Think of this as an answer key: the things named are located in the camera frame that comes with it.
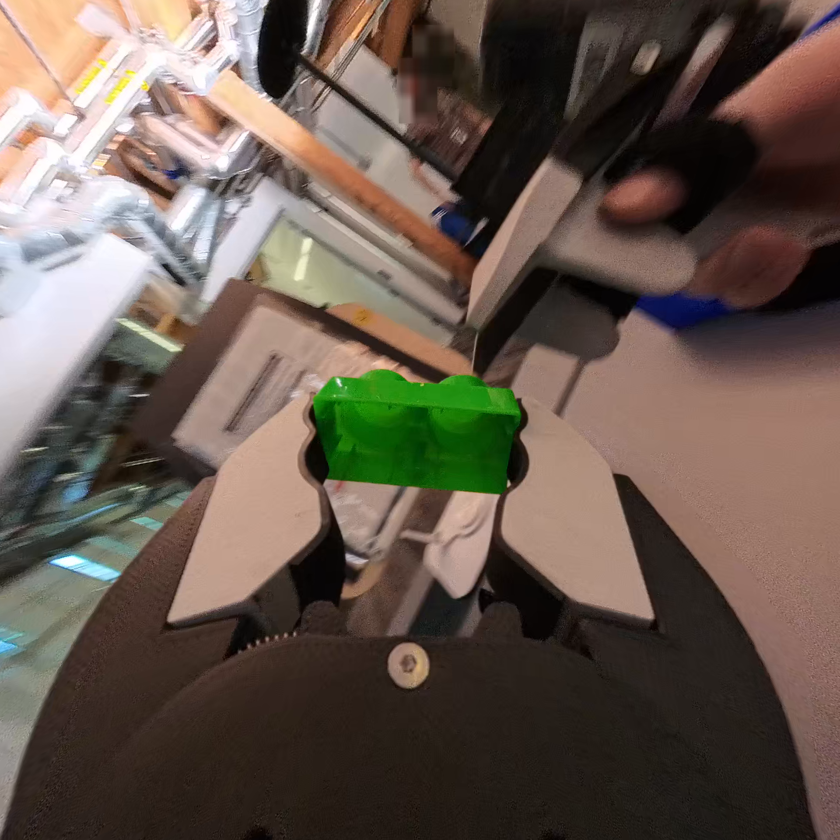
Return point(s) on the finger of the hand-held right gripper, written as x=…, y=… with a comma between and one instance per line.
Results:
x=558, y=328
x=525, y=229

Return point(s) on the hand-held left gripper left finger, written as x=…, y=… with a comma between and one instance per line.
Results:
x=256, y=518

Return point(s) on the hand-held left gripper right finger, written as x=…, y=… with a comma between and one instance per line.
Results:
x=577, y=525

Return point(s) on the blue plastic bin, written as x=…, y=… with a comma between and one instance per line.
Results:
x=682, y=310

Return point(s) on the green toy brick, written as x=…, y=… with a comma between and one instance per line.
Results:
x=413, y=446

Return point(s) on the person's right hand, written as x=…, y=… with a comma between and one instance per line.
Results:
x=787, y=164

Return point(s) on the blue fabric bag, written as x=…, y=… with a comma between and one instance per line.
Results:
x=459, y=226

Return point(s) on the black office chair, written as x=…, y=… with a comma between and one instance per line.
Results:
x=512, y=131

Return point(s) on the white tablet stand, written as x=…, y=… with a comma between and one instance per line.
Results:
x=459, y=551

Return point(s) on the black instruction sheet board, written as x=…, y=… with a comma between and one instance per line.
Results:
x=275, y=354

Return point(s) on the wooden support post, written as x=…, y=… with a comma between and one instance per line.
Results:
x=328, y=157

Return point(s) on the silver ventilation duct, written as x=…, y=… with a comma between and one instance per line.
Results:
x=124, y=200

